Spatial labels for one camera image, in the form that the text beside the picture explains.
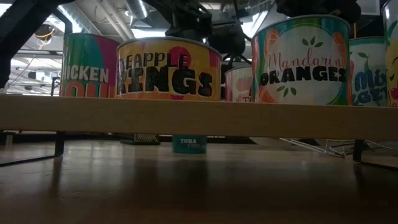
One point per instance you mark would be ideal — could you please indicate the pineapple rings can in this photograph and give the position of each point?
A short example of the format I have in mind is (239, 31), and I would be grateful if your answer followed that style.
(168, 74)

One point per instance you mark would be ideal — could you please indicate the mandarin oranges can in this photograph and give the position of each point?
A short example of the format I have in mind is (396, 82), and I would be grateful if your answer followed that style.
(301, 62)

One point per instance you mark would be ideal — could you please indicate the diced tomato can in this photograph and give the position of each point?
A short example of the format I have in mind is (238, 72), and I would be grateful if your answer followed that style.
(239, 84)

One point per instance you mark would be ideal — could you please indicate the mixed vegetables can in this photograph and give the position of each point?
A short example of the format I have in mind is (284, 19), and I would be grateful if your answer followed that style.
(368, 77)

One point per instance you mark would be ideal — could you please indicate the mixed fruit can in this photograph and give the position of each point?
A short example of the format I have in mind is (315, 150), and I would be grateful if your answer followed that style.
(392, 62)

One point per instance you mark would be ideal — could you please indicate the chicken soup can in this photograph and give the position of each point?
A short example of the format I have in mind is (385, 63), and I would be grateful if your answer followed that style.
(87, 68)

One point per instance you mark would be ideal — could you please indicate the teal tuna fish can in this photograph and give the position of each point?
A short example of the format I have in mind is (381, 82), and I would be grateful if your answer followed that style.
(189, 144)

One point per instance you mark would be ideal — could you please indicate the white ceiling box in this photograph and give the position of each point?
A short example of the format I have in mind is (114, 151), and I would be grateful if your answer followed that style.
(370, 6)

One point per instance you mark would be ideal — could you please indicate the metal box grater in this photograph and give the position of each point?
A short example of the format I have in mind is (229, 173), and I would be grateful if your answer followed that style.
(141, 138)

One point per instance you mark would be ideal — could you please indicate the large metal mesh sieve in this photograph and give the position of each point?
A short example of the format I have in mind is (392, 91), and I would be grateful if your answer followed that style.
(311, 147)

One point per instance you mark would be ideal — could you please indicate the small metal mesh strainer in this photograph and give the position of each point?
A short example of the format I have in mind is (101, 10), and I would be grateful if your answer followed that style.
(382, 144)

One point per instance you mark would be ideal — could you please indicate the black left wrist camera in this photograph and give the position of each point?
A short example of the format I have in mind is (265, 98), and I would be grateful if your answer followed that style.
(228, 37)

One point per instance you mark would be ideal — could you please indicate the silver ceiling duct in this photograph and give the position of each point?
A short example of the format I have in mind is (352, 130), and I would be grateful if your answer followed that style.
(136, 7)

